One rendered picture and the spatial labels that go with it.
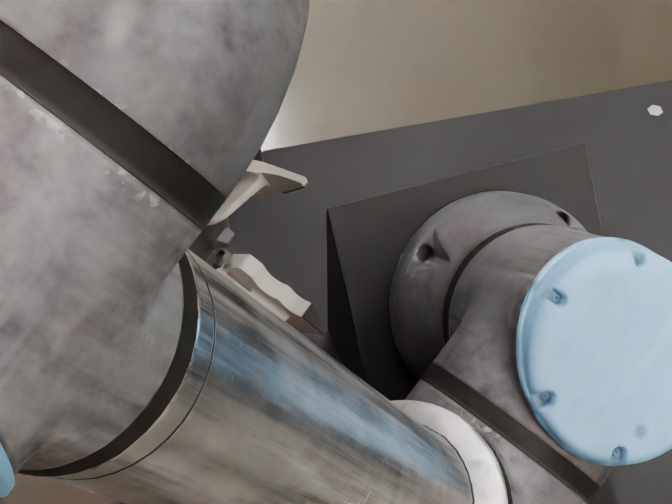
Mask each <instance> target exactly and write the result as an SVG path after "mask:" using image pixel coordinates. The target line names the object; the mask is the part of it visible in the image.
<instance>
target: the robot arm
mask: <svg viewBox="0 0 672 504"><path fill-rule="evenodd" d="M309 1H310V0H0V498H3V497H5V496H7V495H8V494H9V493H10V491H11V490H12V488H13V487H14V484H15V477H14V476H15V475H16V474H17V473H20V474H24V475H28V476H35V477H45V478H54V479H57V480H60V481H62V482H65V483H68V484H71V485H74V486H77V487H79V488H82V489H85V490H88V491H91V492H93V493H96V494H99V495H102V496H105V497H108V498H110V499H113V500H116V501H119V502H122V503H125V504H588V503H589V502H590V500H591V499H592V497H593V496H594V495H595V493H596V492H597V491H598V489H599V488H600V487H601V486H602V484H603V483H604V482H605V480H606V479H607V477H608V476H609V475H610V473H611V472H612V471H613V469H614V468H615V466H623V465H630V464H636V463H641V462H645V461H648V460H651V459H653V458H656V457H658V456H660V455H662V454H664V453H666V452H667V451H669V450H670V449H672V262H670V261H668V260H667V259H665V258H663V257H661V256H659V255H657V254H656V253H654V252H653V251H651V250H649V249H648V248H646V247H644V246H642V245H640V244H637V243H635V242H632V241H629V240H626V239H621V238H614V237H604V236H600V235H595V234H591V233H588V232H587V231H586V230H585V228H584V227H583V226H582V225H581V224H580V223H579V222H578V221H577V220H576V219H575V218H574V217H572V216H571V215H570V214H569V213H567V212H566V211H565V210H563V209H562V208H560V207H558V206H557V205H555V204H553V203H551V202H549V201H547V200H544V199H542V198H539V197H536V196H532V195H528V194H523V193H518V192H511V191H489V192H481V193H477V194H473V195H469V196H466V197H463V198H461V199H458V200H456V201H454V202H452V203H450V204H448V205H446V206H445V207H443V208H442V209H440V210H439V211H437V212H436V213H435V214H433V215H432V216H431V217H430V218H429V219H428V220H426V221H425V222H424V223H423V224H422V225H421V226H420V228H419V229H418V230H417V231H416V232H415V233H414V235H413V236H412V238H411V239H410V240H409V242H408V243H407V245H406V247H405V248H404V250H403V252H402V254H401V256H400V258H399V261H398V263H397V266H396V268H395V272H394V275H393V279H392V283H391V289H390V298H389V315H390V324H391V330H392V334H393V338H394V341H395V344H396V347H397V349H398V352H399V354H400V356H401V358H402V360H403V361H404V363H405V365H406V366H407V368H408V369H409V371H410V372H411V373H412V375H413V376H414V377H415V378H416V379H417V380H418V383H417V384H416V385H415V387H414V388H413V389H412V391H411V392H410V393H409V395H408V396H407V397H406V399H405V400H394V401H390V400H388V399H387V398H386V397H385V396H383V395H382V394H381V393H379V392H378V391H377V390H375V389H374V388H373V387H371V386H370V385H369V384H367V383H366V382H365V381H363V380H362V379H361V378H359V377H358V376H357V375H355V374H354V373H353V372H351V371H350V370H349V369H347V368H346V367H345V366H343V365H342V364H341V363H339V362H338V361H337V360H335V359H334V358H333V357H331V356H330V355H329V354H327V353H326V352H325V351H323V350H322V349H321V348H319V347H318V346H317V345H315V344H314V343H313V342H311V341H310V340H309V339H307V338H306V337H305V336H303V335H302V334H301V333H299V332H298V331H297V330H295V329H294V328H293V327H295V328H297V329H299V330H302V331H305V332H308V333H311V334H314V335H318V336H321V337H322V336H324V335H325V333H326V332H327V330H328V329H327V327H326V325H325V323H324V322H323V320H322V318H321V316H320V314H319V312H318V310H317V308H316V306H315V304H313V303H310V302H308V301H306V300H304V299H302V298H301V297H299V296H298V295H297V294H296V293H295V292H294V291H293V290H292V289H291V288H290V287H289V286H288V285H285V284H283V283H281V282H279V281H278V280H276V279H275V278H274V277H273V276H271V275H270V274H269V272H268V271H267V270H266V269H265V267H264V265H263V264H262V263H261V262H259V261H258V260H257V259H256V258H254V257H253V256H252V255H250V254H232V256H231V253H230V252H229V251H227V250H225V249H224V248H227V247H229V246H230V244H231V243H232V242H233V240H234V239H235V238H236V234H235V233H234V232H233V231H231V230H230V226H229V221H228V216H229V215H231V214H232V213H233V212H234V211H235V210H236V209H238V208H239V207H240V206H241V205H242V204H243V203H244V202H246V201H247V200H248V199H249V198H250V197H251V196H257V197H264V196H265V195H266V194H268V193H270V192H280V193H283V194H286V193H290V192H293V191H297V190H300V189H303V188H306V186H307V185H308V184H309V183H308V181H307V179H306V178H305V177H304V176H302V175H299V174H296V173H293V172H290V171H287V170H285V169H282V168H279V167H276V166H273V165H270V164H267V163H264V160H263V155H262V151H261V146H262V145H263V143H264V141H265V138H266V136H267V134H268V132H269V130H270V128H271V126H272V124H273V122H274V120H275V118H276V116H277V114H278V112H279V110H280V107H281V105H282V102H283V100H284V97H285V95H286V92H287V90H288V87H289V85H290V82H291V80H292V77H293V75H294V72H295V69H296V66H297V62H298V58H299V54H300V50H301V46H302V42H303V38H304V34H305V29H306V25H307V20H308V14H309ZM485 239H486V240H485ZM290 325H291V326H293V327H291V326H290Z"/></svg>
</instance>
